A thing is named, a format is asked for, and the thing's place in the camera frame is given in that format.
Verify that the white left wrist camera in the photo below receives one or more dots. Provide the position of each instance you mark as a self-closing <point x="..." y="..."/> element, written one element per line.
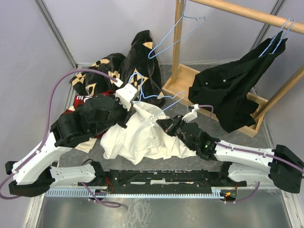
<point x="127" y="95"/>

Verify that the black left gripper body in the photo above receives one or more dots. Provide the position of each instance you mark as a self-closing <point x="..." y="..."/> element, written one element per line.
<point x="122" y="113"/>

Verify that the cream folded cloth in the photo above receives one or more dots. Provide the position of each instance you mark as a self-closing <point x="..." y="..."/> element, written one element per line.
<point x="86" y="146"/>

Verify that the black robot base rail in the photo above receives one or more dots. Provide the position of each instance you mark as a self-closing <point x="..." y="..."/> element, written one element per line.
<point x="162" y="183"/>

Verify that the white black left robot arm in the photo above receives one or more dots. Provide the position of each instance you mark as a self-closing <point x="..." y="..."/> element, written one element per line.
<point x="35" y="175"/>

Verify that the red black plaid shirt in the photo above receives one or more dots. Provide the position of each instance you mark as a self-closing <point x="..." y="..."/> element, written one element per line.
<point x="80" y="100"/>

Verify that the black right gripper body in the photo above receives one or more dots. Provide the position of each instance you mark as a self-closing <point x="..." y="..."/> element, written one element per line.
<point x="175" y="128"/>

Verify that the aluminium frame rail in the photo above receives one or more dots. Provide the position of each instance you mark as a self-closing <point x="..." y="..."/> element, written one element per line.
<point x="42" y="7"/>

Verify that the wooden clothes rack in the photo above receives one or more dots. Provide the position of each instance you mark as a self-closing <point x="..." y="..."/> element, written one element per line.
<point x="214" y="36"/>

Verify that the white dress shirt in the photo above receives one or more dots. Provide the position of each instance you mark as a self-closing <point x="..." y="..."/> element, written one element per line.
<point x="143" y="138"/>

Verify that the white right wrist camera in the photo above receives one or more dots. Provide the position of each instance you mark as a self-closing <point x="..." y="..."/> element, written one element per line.
<point x="191" y="113"/>

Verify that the black button shirt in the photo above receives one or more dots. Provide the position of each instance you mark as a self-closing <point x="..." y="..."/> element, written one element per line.
<point x="225" y="87"/>

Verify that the black beige patterned fleece blanket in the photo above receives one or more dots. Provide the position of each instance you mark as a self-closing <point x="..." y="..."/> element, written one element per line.
<point x="121" y="67"/>

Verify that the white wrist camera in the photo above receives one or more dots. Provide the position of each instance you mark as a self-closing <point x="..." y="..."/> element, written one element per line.
<point x="127" y="95"/>
<point x="191" y="113"/>

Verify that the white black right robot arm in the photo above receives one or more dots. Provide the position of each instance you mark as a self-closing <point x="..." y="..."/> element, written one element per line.
<point x="279" y="166"/>

